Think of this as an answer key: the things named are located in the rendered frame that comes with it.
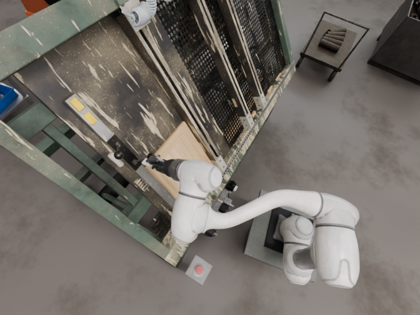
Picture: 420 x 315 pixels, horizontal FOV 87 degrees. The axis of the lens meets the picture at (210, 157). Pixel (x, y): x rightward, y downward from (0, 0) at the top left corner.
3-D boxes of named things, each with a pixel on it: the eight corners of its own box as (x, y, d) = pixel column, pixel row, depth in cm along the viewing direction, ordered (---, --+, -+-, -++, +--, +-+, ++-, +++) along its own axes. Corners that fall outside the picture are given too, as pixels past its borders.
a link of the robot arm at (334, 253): (306, 248, 145) (307, 286, 135) (280, 244, 148) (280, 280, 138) (366, 226, 77) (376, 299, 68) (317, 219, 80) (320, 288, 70)
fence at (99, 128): (183, 220, 144) (187, 222, 142) (62, 101, 87) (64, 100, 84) (187, 214, 147) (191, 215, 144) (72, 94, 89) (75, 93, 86)
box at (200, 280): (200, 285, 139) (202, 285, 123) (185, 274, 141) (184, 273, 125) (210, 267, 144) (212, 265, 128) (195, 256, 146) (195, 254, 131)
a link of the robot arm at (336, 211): (324, 186, 83) (327, 222, 77) (365, 197, 86) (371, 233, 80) (303, 194, 95) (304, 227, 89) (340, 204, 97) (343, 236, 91)
